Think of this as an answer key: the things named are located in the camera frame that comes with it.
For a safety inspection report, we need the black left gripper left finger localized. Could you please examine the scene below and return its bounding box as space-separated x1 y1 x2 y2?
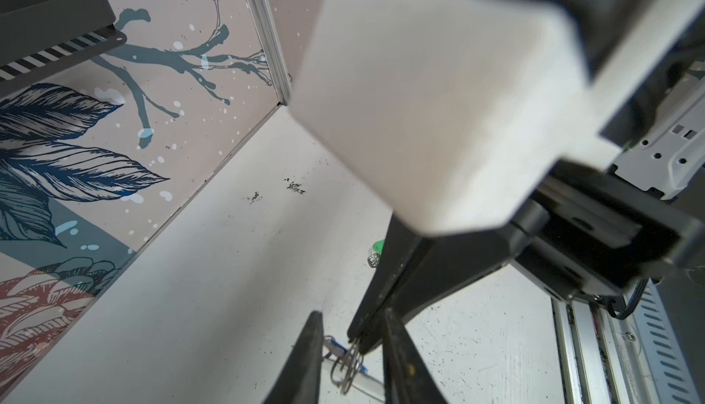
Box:
264 310 324 404

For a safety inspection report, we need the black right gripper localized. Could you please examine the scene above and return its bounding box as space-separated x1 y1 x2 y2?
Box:
360 161 704 354

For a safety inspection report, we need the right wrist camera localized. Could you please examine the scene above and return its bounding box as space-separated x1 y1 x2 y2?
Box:
289 0 620 235

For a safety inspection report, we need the key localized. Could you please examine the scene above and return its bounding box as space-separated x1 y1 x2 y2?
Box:
367 253 381 268

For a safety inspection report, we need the black wall basket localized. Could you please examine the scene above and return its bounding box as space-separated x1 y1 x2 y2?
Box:
1 0 127 98

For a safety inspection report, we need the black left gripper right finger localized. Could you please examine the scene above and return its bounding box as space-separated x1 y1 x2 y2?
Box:
382 309 446 404

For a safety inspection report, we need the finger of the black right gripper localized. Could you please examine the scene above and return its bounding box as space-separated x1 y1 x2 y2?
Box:
347 214 433 343

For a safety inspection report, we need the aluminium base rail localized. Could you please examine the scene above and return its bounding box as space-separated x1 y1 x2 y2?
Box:
552 284 704 403

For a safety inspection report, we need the silver keyring on holder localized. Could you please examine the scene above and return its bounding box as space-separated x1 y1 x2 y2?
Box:
330 339 365 395

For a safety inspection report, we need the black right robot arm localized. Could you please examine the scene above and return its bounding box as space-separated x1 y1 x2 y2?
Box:
348 0 704 354

